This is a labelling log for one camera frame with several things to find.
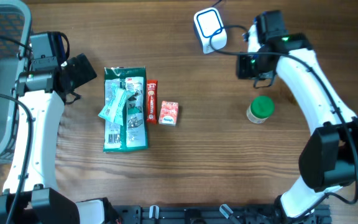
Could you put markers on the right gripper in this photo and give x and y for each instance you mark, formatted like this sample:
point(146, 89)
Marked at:
point(242, 71)

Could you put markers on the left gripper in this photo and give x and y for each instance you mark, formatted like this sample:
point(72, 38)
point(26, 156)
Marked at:
point(83, 70)

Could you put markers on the green lid jar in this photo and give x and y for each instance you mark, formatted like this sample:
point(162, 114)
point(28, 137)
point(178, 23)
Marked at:
point(261, 108)

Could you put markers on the light green plastic sachet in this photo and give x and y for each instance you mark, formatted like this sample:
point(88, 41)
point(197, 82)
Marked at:
point(114, 108)

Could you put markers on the red Nescafe coffee stick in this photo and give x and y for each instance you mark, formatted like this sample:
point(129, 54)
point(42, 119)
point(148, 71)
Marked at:
point(152, 101)

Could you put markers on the green 3M gloves package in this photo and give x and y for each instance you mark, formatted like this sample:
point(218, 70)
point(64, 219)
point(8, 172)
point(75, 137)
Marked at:
point(132, 136)

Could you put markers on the red tissue pack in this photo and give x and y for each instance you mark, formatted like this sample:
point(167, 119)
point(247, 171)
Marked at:
point(169, 113)

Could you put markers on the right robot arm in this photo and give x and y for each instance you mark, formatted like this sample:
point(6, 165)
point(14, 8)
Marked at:
point(329, 160)

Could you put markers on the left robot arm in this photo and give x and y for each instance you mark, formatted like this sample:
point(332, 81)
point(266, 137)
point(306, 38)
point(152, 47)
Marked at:
point(30, 193)

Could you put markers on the white barcode scanner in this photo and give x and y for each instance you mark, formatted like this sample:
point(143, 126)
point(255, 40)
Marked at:
point(207, 24)

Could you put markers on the grey plastic mesh basket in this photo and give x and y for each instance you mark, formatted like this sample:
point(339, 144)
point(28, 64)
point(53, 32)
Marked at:
point(15, 29)

